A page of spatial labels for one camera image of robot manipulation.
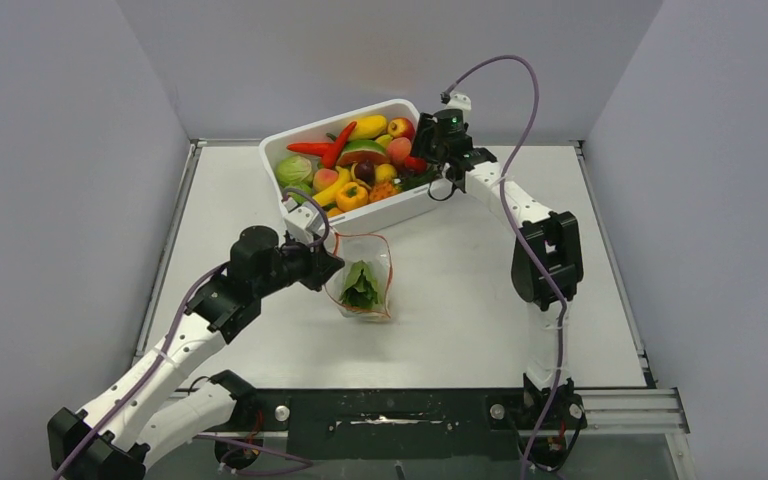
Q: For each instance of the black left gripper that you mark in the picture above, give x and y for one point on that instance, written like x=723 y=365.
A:
x=321 y=264

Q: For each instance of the watermelon slice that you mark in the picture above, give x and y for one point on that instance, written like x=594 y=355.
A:
x=364 y=150

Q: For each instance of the green leaf vegetable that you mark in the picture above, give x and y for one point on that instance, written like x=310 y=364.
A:
x=361 y=290

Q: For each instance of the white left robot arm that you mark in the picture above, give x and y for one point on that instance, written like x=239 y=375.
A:
x=126 y=429

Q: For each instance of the yellow bell pepper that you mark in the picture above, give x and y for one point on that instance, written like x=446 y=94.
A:
x=351 y=196

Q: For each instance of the yellow mango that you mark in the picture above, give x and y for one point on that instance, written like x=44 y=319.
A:
x=369 y=128

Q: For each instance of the red tomato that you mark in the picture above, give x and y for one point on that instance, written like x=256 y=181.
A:
x=414 y=165

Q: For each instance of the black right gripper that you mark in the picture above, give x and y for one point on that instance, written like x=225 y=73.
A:
x=426 y=132

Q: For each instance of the clear zip top bag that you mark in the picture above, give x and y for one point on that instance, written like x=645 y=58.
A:
x=371 y=248

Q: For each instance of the red chili pepper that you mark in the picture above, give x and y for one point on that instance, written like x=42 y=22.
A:
x=318 y=149
x=332 y=153

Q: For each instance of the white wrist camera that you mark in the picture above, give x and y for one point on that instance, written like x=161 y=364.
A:
x=308 y=224
x=457 y=101

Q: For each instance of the orange fried food piece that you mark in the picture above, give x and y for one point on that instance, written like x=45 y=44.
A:
x=384 y=190

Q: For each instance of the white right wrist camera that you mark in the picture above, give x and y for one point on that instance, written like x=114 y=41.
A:
x=457 y=101

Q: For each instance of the pink peach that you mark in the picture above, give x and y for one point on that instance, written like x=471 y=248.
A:
x=398 y=150

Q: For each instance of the white plastic bin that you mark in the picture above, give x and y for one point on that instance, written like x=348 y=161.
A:
x=419 y=192

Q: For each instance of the green cabbage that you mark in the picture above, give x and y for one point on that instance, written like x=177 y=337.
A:
x=294 y=170

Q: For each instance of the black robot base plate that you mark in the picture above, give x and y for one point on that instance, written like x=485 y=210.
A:
x=414 y=424

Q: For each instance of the yellow banana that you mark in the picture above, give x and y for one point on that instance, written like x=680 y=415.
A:
x=327 y=182

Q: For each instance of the red apple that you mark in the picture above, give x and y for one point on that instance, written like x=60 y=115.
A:
x=401 y=127

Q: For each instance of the dark purple passionfruit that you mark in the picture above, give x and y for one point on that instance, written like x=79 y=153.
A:
x=364 y=172

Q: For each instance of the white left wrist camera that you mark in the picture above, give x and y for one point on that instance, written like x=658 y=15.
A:
x=308 y=224

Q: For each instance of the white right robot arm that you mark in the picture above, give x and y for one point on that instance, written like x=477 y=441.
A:
x=546 y=266

